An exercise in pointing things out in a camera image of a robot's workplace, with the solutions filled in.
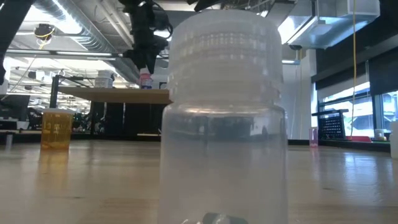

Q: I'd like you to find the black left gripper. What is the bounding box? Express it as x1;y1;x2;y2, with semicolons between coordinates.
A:
123;15;170;76

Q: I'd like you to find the pink bottle white cap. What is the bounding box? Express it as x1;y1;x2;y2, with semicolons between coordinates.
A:
139;67;154;90

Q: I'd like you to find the white bottle teal striped label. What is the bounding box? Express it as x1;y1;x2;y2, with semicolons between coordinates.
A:
94;70;114;89

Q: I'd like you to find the clear plastic bottle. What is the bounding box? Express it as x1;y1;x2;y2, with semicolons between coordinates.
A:
157;9;289;224

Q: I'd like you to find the orange bottle white cap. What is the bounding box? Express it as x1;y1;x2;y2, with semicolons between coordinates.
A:
40;108;75;151

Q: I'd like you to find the small pink vial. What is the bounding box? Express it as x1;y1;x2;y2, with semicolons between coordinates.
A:
308;126;319;147

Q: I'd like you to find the black shelf end bar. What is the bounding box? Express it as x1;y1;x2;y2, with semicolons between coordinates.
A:
49;74;60;139

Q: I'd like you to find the silver horizontal pipe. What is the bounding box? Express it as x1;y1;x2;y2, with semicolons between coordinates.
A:
0;48;301;65

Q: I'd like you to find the black ceiling dome device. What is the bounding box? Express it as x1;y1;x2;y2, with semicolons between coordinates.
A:
33;23;56;42

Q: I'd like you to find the black background monitor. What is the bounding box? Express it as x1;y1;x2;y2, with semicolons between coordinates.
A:
0;95;31;122

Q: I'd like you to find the black perforated cart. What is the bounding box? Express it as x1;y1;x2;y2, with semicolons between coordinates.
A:
312;108;349;141

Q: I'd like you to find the small background jar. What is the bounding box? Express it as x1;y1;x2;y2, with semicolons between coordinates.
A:
374;128;388;141

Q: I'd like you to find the silver rectangular air duct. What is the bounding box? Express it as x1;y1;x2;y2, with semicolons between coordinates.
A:
277;0;381;50

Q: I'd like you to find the yellow hanging cord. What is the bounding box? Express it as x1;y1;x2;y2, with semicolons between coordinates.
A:
350;0;358;139

